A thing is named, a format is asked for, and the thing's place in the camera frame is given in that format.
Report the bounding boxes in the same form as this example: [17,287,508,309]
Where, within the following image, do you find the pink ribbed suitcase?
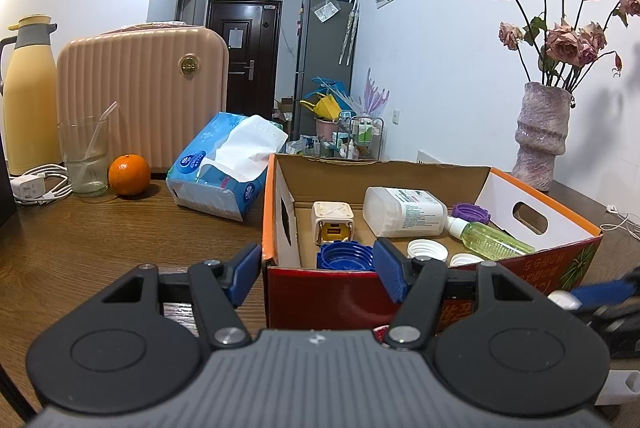
[56,22,230,173]

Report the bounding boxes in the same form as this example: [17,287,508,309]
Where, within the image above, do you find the grey refrigerator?
[292,0,359,142]

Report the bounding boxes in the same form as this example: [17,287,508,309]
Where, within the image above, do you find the dark brown entrance door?
[206,0,283,117]

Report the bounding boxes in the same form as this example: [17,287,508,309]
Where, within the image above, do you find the pink bucket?
[315,117,341,142]

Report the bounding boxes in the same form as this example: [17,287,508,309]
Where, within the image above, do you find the wire rack with bottles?
[337,110,385,162]

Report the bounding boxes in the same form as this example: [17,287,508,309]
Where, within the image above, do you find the blue ridged plastic cap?
[316,242,376,270]

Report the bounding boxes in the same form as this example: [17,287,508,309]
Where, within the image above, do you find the green spray bottle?
[446,215,536,262]

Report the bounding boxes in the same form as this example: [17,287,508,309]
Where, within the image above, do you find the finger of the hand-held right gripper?
[570,265,640,309]
[580,303,640,330]

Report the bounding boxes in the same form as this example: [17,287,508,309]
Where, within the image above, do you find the white plastic bottle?
[362,186,449,239]

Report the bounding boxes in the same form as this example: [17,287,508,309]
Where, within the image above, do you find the orange fruit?
[108,154,152,197]

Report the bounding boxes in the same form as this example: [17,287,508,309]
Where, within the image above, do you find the dried pink roses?
[479,0,640,95]

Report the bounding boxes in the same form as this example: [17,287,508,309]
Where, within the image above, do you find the grey side door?
[175,0,199,27]

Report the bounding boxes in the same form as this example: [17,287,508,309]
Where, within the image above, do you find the red orange cardboard box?
[261,153,604,335]

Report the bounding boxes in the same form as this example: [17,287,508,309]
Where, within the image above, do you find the pink textured vase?
[511,81,573,193]

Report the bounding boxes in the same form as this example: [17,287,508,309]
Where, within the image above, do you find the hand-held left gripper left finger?
[102,243,262,351]

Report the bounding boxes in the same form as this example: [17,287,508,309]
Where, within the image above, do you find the blue tissue pack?
[166,112,290,223]

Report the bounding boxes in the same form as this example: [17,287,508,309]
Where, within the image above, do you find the white charger with cable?
[10,164,74,205]

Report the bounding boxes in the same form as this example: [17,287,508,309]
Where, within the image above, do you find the purple striped item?
[361,68,390,117]

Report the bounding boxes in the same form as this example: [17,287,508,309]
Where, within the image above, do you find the purple plastic cap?
[451,203,492,225]

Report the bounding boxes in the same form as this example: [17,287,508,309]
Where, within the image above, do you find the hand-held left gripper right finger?
[372,238,549,351]

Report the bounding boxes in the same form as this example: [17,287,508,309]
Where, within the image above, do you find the thin white cable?
[600,203,640,234]

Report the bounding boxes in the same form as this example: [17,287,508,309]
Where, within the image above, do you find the black paper bag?
[0,173,21,230]

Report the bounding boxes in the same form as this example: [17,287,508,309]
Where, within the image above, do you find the clear drinking straw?
[82,101,119,162]

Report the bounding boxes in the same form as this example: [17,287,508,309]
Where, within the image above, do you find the clear drinking glass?
[57,115,111,198]

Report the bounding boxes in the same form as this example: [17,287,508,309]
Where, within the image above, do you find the yellow thermos jug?
[0,14,62,177]

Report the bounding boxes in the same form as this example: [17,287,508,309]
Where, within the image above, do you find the clear plastic bag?
[312,0,341,22]

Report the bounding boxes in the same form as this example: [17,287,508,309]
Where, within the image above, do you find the white folded umbrella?
[339,0,360,67]

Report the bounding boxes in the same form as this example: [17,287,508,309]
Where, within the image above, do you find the beige charger cube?
[311,201,357,243]

